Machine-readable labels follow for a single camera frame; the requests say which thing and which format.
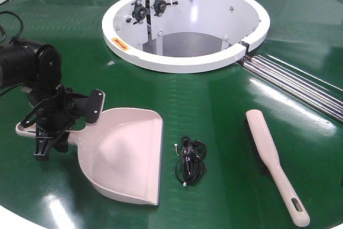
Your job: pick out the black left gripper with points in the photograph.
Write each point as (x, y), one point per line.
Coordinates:
(53, 113)

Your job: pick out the beige plastic dustpan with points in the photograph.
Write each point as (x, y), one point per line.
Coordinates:
(121, 154)

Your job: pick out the beige hand broom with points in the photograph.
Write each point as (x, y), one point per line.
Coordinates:
(269, 155)

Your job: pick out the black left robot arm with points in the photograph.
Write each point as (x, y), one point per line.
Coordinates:
(36, 67)

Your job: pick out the green conveyor belt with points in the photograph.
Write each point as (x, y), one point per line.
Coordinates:
(210, 174)

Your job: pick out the green pillow block bearing left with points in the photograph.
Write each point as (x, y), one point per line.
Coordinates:
(139, 12)

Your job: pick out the green pillow block bearing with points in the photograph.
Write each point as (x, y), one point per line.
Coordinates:
(159, 6)
(139, 12)

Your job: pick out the green pillow block bearing right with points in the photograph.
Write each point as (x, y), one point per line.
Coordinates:
(159, 6)

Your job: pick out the steel transfer rollers right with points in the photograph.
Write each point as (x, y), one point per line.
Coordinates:
(295, 84)

